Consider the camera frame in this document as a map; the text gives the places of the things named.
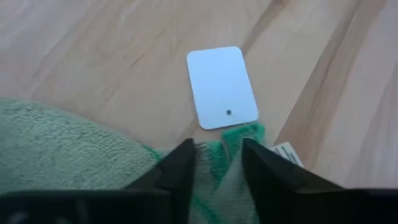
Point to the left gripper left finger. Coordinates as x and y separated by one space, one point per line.
174 180

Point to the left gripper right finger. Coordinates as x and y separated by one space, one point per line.
273 186

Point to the sage towel with teal edge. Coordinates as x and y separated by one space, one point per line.
62 149

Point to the white hang tag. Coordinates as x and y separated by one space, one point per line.
220 87

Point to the white sewn care label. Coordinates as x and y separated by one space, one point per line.
289 154

